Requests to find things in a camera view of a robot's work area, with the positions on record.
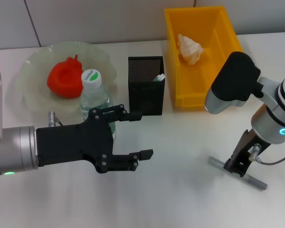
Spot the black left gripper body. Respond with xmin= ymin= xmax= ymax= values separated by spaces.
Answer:
xmin=35 ymin=108 xmax=114 ymax=174

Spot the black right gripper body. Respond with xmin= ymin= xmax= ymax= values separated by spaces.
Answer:
xmin=229 ymin=129 xmax=273 ymax=173

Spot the grey pen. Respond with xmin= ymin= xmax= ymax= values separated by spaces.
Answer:
xmin=208 ymin=156 xmax=268 ymax=190

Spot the clear bottle with green label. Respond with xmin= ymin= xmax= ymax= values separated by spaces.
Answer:
xmin=80 ymin=68 xmax=117 ymax=138

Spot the mint green utility knife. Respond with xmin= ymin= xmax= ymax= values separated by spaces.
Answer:
xmin=153 ymin=73 xmax=166 ymax=83

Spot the white paper ball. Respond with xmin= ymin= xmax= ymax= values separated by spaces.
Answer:
xmin=177 ymin=33 xmax=206 ymax=66

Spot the black mesh pen holder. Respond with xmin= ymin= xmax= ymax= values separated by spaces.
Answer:
xmin=127 ymin=56 xmax=166 ymax=117

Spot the pale green glass fruit plate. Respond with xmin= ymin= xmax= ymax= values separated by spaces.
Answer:
xmin=15 ymin=40 xmax=117 ymax=119

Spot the silver left gripper connector stub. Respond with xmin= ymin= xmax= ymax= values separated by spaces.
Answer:
xmin=48 ymin=111 xmax=57 ymax=128

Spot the yellow plastic bin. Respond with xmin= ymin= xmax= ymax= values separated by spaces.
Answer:
xmin=164 ymin=5 xmax=244 ymax=110

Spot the right gripper cable with plug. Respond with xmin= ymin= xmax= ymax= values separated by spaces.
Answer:
xmin=249 ymin=143 xmax=285 ymax=166

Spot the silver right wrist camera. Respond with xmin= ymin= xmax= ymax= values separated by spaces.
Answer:
xmin=204 ymin=51 xmax=265 ymax=115

